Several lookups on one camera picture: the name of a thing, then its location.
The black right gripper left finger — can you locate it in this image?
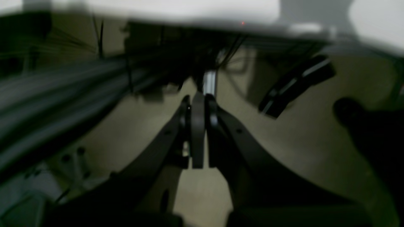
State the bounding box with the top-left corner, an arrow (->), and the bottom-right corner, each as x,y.
44,95 -> 191,227

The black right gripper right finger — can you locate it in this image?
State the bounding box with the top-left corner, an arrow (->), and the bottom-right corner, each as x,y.
205,95 -> 372,227

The aluminium frame rail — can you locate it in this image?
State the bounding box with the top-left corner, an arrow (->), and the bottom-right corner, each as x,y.
1,55 -> 181,181

